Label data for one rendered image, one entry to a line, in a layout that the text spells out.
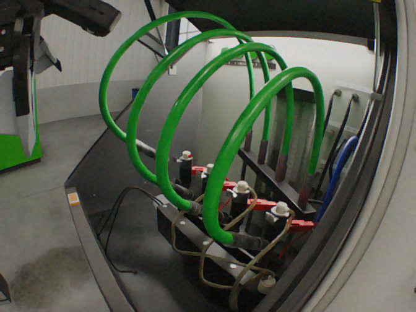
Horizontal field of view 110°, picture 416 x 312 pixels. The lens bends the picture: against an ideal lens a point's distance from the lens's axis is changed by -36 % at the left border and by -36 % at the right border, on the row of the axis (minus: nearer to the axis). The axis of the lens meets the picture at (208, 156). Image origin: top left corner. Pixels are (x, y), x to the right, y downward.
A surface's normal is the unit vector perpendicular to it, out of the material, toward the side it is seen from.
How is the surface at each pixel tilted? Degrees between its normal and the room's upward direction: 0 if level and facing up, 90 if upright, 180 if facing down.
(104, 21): 90
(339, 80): 90
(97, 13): 90
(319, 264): 43
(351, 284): 76
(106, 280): 0
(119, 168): 90
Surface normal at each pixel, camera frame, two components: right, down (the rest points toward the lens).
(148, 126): 0.64, 0.32
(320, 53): -0.77, 0.17
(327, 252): -0.46, -0.57
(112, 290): 0.08, -0.93
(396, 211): -0.73, -0.06
